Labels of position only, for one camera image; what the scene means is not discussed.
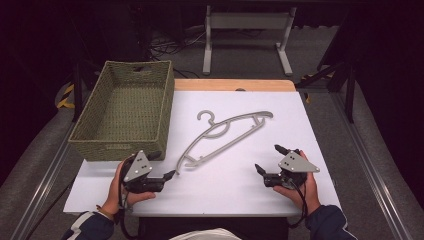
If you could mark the green woven basket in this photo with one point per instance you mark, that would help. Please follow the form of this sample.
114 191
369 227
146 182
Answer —
126 110

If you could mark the person's left hand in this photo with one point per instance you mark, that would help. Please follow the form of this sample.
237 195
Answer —
114 196

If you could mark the white board work surface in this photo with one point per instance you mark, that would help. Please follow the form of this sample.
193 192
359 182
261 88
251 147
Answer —
233 186

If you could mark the black metal stand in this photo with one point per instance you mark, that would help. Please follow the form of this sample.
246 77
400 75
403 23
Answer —
78 90
348 90

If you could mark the person's right hand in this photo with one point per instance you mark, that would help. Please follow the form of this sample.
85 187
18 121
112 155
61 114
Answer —
310 195

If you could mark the person's white shirt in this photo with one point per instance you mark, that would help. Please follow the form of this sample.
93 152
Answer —
206 235

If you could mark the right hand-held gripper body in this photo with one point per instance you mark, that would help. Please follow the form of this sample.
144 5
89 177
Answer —
295 163

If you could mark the metal floor rail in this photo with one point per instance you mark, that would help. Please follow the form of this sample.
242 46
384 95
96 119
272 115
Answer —
43 186
373 166

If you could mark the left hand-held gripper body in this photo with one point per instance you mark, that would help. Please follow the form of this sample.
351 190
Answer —
138 166

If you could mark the grey plastic clothes hanger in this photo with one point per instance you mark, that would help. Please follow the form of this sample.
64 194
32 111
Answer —
233 120

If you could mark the white metal table frame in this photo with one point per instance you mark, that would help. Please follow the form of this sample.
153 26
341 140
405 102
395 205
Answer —
248 20

